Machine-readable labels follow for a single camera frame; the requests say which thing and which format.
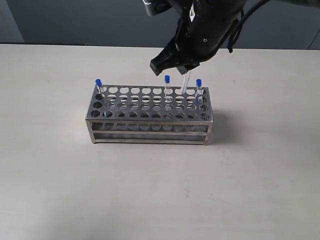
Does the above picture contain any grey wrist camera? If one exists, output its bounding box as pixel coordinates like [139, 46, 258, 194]
[142, 0, 172, 17]

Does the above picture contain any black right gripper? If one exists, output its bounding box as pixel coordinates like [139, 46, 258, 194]
[150, 0, 246, 76]

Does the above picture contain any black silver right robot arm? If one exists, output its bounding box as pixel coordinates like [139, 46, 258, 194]
[143, 0, 269, 76]

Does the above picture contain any blue capped tube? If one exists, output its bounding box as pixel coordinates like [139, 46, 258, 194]
[93, 78, 107, 111]
[164, 75, 172, 111]
[195, 78, 203, 103]
[180, 71, 191, 94]

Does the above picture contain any stainless steel test tube rack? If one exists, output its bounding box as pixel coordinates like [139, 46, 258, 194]
[85, 85, 214, 145]

